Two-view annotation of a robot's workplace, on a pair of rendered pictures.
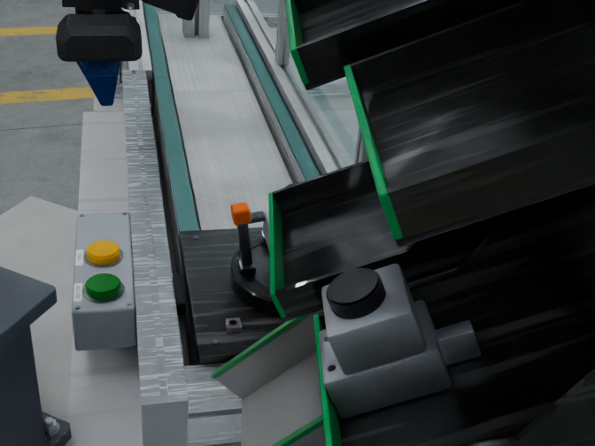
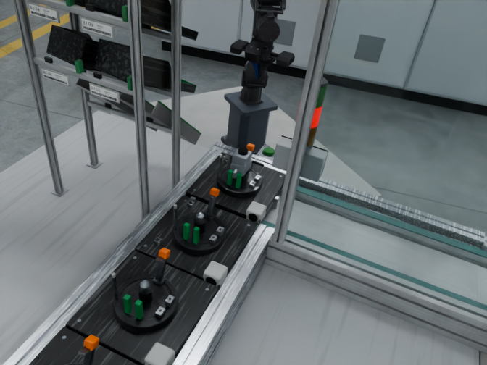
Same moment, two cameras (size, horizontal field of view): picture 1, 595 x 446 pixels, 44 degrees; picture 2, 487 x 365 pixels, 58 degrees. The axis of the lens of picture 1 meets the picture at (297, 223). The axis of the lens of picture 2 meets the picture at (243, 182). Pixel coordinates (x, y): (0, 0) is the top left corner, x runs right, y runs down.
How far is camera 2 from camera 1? 1.61 m
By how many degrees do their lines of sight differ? 93
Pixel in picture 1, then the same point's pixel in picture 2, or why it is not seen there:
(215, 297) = not seen: hidden behind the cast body
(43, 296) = (242, 110)
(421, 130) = not seen: hidden behind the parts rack
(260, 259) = (248, 174)
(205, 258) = (266, 172)
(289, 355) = (187, 133)
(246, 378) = (194, 137)
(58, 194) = not seen: outside the picture
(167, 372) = (223, 148)
